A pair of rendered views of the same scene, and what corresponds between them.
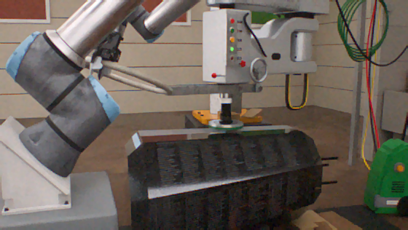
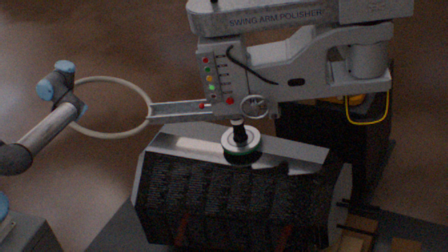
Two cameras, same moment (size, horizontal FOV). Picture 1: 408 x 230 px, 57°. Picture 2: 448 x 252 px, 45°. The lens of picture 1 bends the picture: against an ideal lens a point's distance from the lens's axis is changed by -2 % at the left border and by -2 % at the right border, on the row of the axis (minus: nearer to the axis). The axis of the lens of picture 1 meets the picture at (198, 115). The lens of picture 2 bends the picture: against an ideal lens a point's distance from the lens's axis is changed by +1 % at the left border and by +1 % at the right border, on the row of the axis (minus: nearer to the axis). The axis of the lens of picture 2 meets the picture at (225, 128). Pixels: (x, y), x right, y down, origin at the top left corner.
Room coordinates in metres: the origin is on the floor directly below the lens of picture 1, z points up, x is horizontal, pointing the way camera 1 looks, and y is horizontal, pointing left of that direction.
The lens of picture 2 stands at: (0.73, -1.74, 2.75)
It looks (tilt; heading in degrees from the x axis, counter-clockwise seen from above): 39 degrees down; 47
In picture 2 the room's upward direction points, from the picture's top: 12 degrees counter-clockwise
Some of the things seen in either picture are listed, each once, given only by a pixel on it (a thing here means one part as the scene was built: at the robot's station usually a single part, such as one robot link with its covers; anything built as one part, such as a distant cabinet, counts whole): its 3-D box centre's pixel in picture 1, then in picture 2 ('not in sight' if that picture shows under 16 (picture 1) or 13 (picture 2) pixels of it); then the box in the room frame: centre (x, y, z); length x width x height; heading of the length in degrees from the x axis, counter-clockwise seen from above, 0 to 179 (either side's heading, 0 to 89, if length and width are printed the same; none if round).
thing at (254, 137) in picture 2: (225, 123); (241, 139); (2.29, -0.16, 0.85); 0.21 x 0.21 x 0.01
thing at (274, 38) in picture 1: (273, 52); (309, 66); (2.51, -0.49, 1.28); 0.74 x 0.23 x 0.49; 127
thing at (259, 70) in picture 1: (254, 70); (255, 103); (2.27, -0.33, 1.18); 0.15 x 0.10 x 0.15; 127
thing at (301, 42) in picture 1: (298, 46); (366, 51); (2.68, -0.69, 1.32); 0.19 x 0.19 x 0.20
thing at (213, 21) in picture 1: (236, 49); (243, 69); (2.34, -0.23, 1.30); 0.36 x 0.22 x 0.45; 127
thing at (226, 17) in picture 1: (230, 39); (209, 77); (2.16, -0.18, 1.35); 0.08 x 0.03 x 0.28; 127
